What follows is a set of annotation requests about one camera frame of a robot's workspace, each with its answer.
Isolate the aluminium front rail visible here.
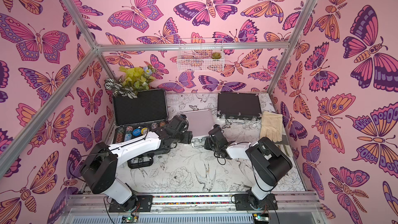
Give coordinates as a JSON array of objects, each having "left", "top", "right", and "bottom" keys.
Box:
[{"left": 59, "top": 191, "right": 328, "bottom": 224}]

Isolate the striped leaf plant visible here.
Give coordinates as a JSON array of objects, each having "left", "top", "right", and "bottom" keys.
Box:
[{"left": 104, "top": 78, "right": 138, "bottom": 99}]

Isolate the black aluminium poker case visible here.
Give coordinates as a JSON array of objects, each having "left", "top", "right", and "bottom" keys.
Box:
[{"left": 217, "top": 92, "right": 262, "bottom": 121}]

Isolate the large black poker case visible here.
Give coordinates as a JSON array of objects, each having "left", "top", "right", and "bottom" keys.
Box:
[{"left": 107, "top": 89, "right": 171, "bottom": 169}]

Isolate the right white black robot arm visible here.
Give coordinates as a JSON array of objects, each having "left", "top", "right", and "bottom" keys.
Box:
[{"left": 205, "top": 125, "right": 293, "bottom": 201}]

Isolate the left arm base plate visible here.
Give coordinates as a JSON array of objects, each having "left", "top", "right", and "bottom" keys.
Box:
[{"left": 108, "top": 195, "right": 153, "bottom": 213}]

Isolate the small green succulent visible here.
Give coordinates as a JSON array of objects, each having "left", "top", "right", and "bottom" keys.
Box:
[{"left": 211, "top": 52, "right": 222, "bottom": 60}]

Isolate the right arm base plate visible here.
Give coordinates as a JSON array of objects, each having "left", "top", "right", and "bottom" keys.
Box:
[{"left": 231, "top": 193, "right": 278, "bottom": 211}]

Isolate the white wire basket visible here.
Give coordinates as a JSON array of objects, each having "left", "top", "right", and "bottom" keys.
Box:
[{"left": 175, "top": 37, "right": 225, "bottom": 73}]

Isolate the green artificial plant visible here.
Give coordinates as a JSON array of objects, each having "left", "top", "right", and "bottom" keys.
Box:
[{"left": 119, "top": 65, "right": 155, "bottom": 92}]

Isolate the small silver poker case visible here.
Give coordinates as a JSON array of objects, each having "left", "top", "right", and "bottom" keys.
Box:
[{"left": 182, "top": 109, "right": 215, "bottom": 148}]

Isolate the cream work glove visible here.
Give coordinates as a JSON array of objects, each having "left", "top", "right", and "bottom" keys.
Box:
[{"left": 260, "top": 111, "right": 284, "bottom": 143}]

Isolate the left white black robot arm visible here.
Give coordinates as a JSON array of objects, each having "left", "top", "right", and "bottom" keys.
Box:
[{"left": 80, "top": 115, "right": 193, "bottom": 212}]

